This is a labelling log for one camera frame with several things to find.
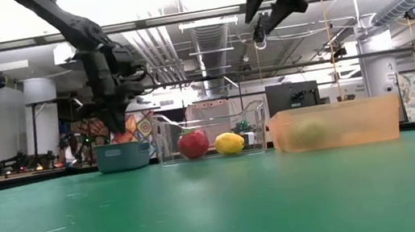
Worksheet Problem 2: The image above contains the large red toy tomato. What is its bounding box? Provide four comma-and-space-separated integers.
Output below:
175, 126, 213, 162

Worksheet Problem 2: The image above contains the clear plastic basket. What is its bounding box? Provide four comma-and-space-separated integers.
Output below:
151, 98, 272, 168

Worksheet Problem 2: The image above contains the white ceiling air unit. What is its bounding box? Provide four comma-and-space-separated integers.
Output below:
52, 41, 81, 68

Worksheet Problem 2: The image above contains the light green toy cucumber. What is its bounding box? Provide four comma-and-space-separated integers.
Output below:
287, 115, 330, 153

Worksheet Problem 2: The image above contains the yellow toy lemon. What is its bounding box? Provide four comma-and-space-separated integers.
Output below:
213, 130, 247, 158

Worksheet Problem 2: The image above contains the person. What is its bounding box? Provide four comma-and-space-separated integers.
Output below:
57, 131, 85, 169

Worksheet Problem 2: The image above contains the small box with blue light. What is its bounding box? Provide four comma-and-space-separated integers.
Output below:
240, 130, 257, 147

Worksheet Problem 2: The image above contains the yellow hanging cord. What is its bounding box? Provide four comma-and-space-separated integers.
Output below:
316, 0, 345, 104

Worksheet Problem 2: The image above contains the white ceiling light fixture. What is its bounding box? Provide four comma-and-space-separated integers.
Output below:
177, 14, 239, 35

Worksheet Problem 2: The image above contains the orange patterned painting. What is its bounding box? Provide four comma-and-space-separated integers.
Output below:
69, 115, 114, 150

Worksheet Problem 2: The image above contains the overhead light bar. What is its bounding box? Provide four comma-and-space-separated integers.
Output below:
0, 0, 364, 52

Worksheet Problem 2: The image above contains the green table mat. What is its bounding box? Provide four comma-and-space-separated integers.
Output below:
0, 126, 415, 232

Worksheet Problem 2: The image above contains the black aluminium table frame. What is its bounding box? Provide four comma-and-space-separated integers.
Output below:
0, 118, 415, 194

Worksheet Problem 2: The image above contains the silver ceiling air duct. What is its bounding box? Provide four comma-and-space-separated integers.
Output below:
189, 21, 239, 100

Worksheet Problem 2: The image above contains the black computer monitor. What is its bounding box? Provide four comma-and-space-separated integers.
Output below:
264, 79, 323, 118

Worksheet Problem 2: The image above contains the translucent orange plastic bin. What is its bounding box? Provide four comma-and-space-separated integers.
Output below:
265, 93, 406, 158

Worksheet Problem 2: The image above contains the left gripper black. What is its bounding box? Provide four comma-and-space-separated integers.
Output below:
71, 38, 158, 140

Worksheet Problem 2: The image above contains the small teal plastic basket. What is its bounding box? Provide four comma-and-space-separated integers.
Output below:
92, 138, 154, 176

